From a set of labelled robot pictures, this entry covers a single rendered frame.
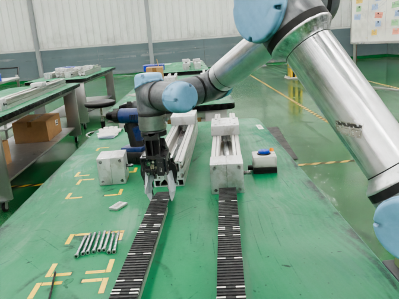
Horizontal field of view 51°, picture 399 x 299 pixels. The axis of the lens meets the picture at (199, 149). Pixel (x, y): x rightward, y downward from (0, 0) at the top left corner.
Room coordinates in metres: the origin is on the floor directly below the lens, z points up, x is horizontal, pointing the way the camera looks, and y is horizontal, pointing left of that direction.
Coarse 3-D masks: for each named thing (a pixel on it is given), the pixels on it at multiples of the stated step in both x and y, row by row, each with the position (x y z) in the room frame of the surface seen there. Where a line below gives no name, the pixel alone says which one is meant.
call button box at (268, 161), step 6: (252, 156) 1.38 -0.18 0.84; (258, 156) 1.36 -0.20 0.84; (264, 156) 1.36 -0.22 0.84; (270, 156) 1.35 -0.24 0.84; (276, 156) 1.35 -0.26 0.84; (252, 162) 1.39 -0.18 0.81; (258, 162) 1.35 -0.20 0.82; (264, 162) 1.35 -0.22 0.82; (270, 162) 1.35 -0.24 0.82; (276, 162) 1.35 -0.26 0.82; (252, 168) 1.39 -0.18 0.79; (258, 168) 1.35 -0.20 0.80; (264, 168) 1.35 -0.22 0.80; (270, 168) 1.35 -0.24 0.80; (276, 168) 1.35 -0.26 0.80
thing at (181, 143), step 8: (176, 128) 1.81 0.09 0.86; (192, 128) 1.78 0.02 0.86; (168, 136) 1.65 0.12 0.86; (176, 136) 1.77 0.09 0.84; (184, 136) 1.63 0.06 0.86; (192, 136) 1.73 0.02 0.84; (168, 144) 1.52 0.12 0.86; (176, 144) 1.63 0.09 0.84; (184, 144) 1.51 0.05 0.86; (192, 144) 1.70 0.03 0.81; (176, 152) 1.50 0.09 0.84; (184, 152) 1.39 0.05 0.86; (192, 152) 1.67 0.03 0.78; (176, 160) 1.30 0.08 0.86; (184, 160) 1.34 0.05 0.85; (184, 168) 1.32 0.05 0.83; (160, 176) 1.30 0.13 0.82; (184, 176) 1.30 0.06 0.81; (160, 184) 1.30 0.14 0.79; (176, 184) 1.30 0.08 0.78; (184, 184) 1.29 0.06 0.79
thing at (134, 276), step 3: (135, 273) 0.72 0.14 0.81; (138, 273) 0.72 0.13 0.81; (141, 273) 0.72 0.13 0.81; (144, 273) 0.72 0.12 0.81; (120, 276) 0.72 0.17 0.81; (123, 276) 0.72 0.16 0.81; (126, 276) 0.72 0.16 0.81; (129, 276) 0.71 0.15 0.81; (132, 276) 0.71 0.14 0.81; (135, 276) 0.71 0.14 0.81; (138, 276) 0.71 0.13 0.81; (141, 276) 0.71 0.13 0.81; (117, 279) 0.71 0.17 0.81; (120, 279) 0.71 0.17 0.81; (123, 279) 0.71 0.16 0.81; (126, 279) 0.70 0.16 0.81
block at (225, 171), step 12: (216, 156) 1.28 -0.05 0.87; (228, 156) 1.27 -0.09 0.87; (240, 156) 1.26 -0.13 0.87; (216, 168) 1.19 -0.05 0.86; (228, 168) 1.19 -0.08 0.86; (240, 168) 1.19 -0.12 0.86; (216, 180) 1.19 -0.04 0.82; (228, 180) 1.19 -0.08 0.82; (240, 180) 1.19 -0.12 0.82; (216, 192) 1.19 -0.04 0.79; (240, 192) 1.19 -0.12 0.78
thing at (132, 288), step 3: (132, 285) 0.68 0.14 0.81; (135, 285) 0.68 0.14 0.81; (138, 285) 0.68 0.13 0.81; (114, 288) 0.68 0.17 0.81; (117, 288) 0.68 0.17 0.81; (120, 288) 0.68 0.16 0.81; (123, 288) 0.68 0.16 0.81; (126, 288) 0.67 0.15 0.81; (129, 288) 0.67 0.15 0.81; (132, 288) 0.67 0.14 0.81; (135, 288) 0.67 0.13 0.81; (138, 288) 0.67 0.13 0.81; (114, 291) 0.67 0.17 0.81; (117, 291) 0.67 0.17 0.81; (120, 291) 0.67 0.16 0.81; (123, 291) 0.67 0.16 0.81; (126, 291) 0.66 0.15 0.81; (129, 291) 0.66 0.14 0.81; (132, 291) 0.66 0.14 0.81; (135, 291) 0.66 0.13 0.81; (138, 291) 0.66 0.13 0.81
